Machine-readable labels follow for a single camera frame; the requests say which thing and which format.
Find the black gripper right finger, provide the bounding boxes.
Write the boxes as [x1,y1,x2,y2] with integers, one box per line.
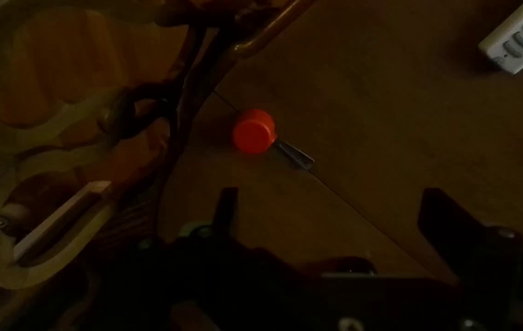
[417,186,523,291]

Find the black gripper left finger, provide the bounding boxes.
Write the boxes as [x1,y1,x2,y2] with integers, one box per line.
[212,186,242,232]

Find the cream carved wooden chair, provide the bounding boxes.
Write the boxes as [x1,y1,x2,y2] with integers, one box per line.
[0,0,319,311]

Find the white remote control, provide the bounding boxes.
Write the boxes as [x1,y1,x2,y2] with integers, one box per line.
[478,0,523,77]

